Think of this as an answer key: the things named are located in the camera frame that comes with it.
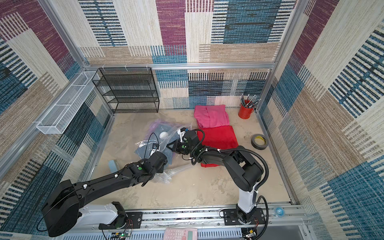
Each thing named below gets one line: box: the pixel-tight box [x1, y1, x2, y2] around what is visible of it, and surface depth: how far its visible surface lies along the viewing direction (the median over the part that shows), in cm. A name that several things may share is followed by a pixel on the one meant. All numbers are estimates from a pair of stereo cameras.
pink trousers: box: [194, 104, 230, 128], surface depth 111 cm
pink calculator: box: [163, 227, 198, 240], surface depth 70 cm
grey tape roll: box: [251, 134, 269, 151], surface depth 101 cm
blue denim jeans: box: [134, 133, 180, 166], surface depth 89 cm
